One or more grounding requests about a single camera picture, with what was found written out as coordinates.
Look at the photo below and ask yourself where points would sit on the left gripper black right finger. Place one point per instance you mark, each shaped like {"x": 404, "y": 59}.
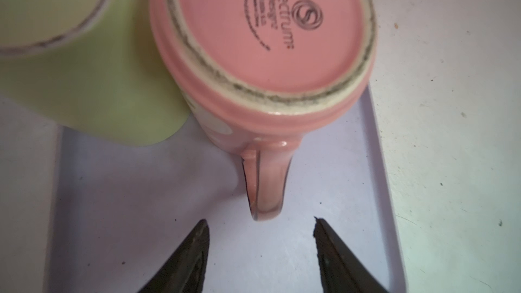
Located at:
{"x": 340, "y": 269}

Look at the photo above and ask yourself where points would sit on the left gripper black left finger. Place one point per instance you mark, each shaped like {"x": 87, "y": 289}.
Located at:
{"x": 185, "y": 269}

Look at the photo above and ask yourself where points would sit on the pink patterned mug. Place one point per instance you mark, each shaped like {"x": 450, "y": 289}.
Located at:
{"x": 260, "y": 74}

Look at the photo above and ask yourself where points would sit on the light green mug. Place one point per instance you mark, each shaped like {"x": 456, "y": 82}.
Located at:
{"x": 90, "y": 65}

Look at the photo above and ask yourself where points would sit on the lavender plastic tray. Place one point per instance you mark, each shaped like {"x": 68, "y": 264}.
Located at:
{"x": 120, "y": 212}

